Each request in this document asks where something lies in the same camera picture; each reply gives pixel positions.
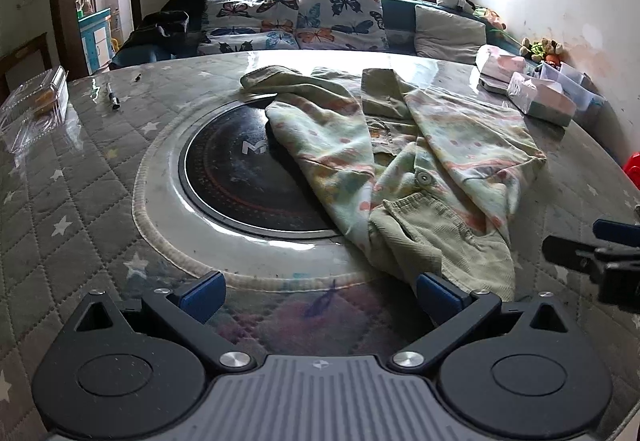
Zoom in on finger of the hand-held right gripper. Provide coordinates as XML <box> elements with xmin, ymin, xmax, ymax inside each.
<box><xmin>542</xmin><ymin>235</ymin><xmax>601</xmax><ymax>279</ymax></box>
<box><xmin>592</xmin><ymin>218</ymin><xmax>640</xmax><ymax>248</ymax></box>

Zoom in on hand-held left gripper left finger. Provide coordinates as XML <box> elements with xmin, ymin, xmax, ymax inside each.
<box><xmin>75</xmin><ymin>271</ymin><xmax>257</xmax><ymax>374</ymax></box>

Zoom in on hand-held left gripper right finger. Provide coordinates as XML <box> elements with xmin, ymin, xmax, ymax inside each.
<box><xmin>390</xmin><ymin>272</ymin><xmax>571</xmax><ymax>374</ymax></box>

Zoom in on green patterned jacket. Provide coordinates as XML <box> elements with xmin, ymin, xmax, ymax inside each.
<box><xmin>240</xmin><ymin>65</ymin><xmax>548</xmax><ymax>302</ymax></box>

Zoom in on black clothes pile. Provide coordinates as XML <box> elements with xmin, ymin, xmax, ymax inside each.
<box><xmin>122</xmin><ymin>0</ymin><xmax>210</xmax><ymax>59</ymax></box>

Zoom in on red plastic object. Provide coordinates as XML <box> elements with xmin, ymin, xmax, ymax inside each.
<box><xmin>622</xmin><ymin>151</ymin><xmax>640</xmax><ymax>192</ymax></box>

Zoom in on black round induction cooktop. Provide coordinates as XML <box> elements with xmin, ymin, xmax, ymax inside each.
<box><xmin>177</xmin><ymin>98</ymin><xmax>346</xmax><ymax>239</ymax></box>

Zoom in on clear plastic storage boxes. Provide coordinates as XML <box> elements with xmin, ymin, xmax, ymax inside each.
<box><xmin>539</xmin><ymin>61</ymin><xmax>606</xmax><ymax>111</ymax></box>

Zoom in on orange plush toy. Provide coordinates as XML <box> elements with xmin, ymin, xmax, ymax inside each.
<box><xmin>472</xmin><ymin>6</ymin><xmax>507</xmax><ymax>31</ymax></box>

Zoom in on grey pillow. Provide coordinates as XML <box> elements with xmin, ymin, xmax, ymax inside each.
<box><xmin>414</xmin><ymin>4</ymin><xmax>488</xmax><ymax>66</ymax></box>

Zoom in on clear plastic clamshell container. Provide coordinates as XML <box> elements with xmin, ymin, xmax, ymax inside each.
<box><xmin>0</xmin><ymin>66</ymin><xmax>70</xmax><ymax>154</ymax></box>

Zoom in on blue cabinet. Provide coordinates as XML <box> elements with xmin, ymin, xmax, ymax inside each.
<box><xmin>77</xmin><ymin>8</ymin><xmax>113</xmax><ymax>74</ymax></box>

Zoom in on teal sofa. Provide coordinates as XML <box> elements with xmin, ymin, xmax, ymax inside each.
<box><xmin>110</xmin><ymin>0</ymin><xmax>526</xmax><ymax>69</ymax></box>

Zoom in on large butterfly print pillow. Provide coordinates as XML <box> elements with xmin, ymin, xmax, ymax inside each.
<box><xmin>295</xmin><ymin>0</ymin><xmax>390</xmax><ymax>53</ymax></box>

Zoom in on dark wooden chair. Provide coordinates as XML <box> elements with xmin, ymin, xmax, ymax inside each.
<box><xmin>0</xmin><ymin>34</ymin><xmax>53</xmax><ymax>94</ymax></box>

